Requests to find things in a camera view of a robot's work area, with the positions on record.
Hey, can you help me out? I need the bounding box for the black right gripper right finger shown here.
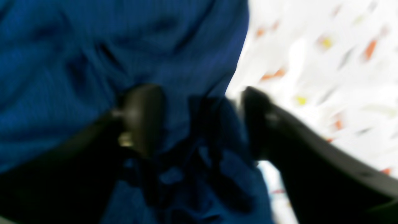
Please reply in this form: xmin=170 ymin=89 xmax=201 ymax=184
xmin=241 ymin=87 xmax=398 ymax=224

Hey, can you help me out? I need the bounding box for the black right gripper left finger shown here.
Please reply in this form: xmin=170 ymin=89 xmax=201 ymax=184
xmin=1 ymin=84 xmax=164 ymax=224

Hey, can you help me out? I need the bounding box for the navy blue t-shirt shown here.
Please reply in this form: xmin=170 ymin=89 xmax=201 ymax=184
xmin=1 ymin=0 xmax=274 ymax=224

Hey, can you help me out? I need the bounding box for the terrazzo pattern table cloth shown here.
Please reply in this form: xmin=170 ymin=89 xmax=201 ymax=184
xmin=227 ymin=0 xmax=397 ymax=224

